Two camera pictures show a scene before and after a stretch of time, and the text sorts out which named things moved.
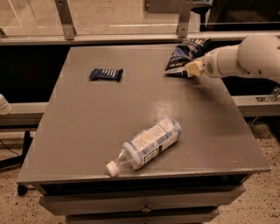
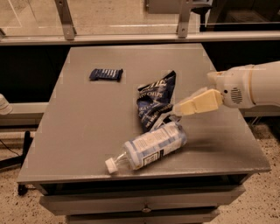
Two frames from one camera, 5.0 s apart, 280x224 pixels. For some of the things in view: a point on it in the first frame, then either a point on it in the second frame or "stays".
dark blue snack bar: x=106 y=74 stays
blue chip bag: x=181 y=54 to x=155 y=99
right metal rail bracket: x=185 y=17 stays
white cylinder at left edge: x=5 y=108 stays
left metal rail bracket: x=65 y=15 stays
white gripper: x=209 y=66 to x=234 y=86
